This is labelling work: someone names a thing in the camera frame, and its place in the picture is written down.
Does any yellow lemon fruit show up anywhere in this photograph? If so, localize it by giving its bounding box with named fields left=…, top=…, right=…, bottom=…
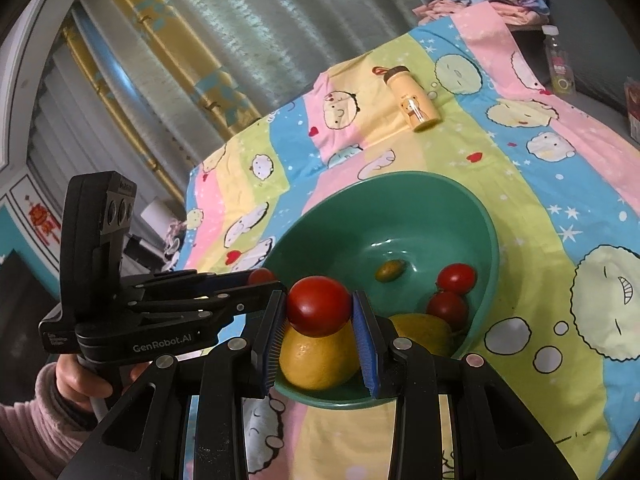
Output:
left=279, top=322, right=360, bottom=391

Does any black white clothes pile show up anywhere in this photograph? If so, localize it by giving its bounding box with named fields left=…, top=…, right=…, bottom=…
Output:
left=124, top=198, right=186, bottom=273

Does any yellow-green pear fruit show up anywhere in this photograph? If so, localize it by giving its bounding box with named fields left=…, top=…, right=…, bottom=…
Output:
left=390, top=313, right=452, bottom=356

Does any small yellow thermos bottle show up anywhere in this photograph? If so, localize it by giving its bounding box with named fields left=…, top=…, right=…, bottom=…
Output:
left=372, top=65, right=442, bottom=132

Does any red patterned box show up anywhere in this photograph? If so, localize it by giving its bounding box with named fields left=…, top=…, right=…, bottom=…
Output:
left=624, top=77, right=640, bottom=143

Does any red cherry tomato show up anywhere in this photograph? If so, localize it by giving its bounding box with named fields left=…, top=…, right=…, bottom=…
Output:
left=286, top=275, right=352, bottom=337
left=247, top=268, right=277, bottom=285
left=436, top=263, right=477, bottom=296

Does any person's left hand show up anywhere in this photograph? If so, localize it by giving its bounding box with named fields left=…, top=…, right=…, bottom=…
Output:
left=55, top=354, right=113, bottom=413

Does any green plastic bowl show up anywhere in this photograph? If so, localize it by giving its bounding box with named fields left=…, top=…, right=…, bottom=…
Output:
left=261, top=170, right=501, bottom=411

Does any grey sofa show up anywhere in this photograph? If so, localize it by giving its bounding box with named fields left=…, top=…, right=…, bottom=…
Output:
left=508, top=0, right=640, bottom=137

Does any pink sleeved left forearm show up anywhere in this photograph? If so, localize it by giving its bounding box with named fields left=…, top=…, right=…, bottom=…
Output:
left=1, top=356, right=98, bottom=479

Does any clear plastic drink bottle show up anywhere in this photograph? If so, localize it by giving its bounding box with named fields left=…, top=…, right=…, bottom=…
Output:
left=541, top=25, right=575, bottom=96

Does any yellow patterned curtain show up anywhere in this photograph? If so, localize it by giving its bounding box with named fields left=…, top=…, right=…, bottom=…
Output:
left=60, top=0, right=260, bottom=203

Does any colourful striped cartoon tablecloth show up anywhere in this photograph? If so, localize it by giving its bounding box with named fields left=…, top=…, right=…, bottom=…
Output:
left=177, top=3, right=639, bottom=479

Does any red cherry tomato in bowl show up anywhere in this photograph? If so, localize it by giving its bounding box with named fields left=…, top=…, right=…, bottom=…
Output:
left=436, top=263, right=477, bottom=296

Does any green olive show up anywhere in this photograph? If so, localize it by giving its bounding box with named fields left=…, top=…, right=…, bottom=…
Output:
left=374, top=259, right=407, bottom=283

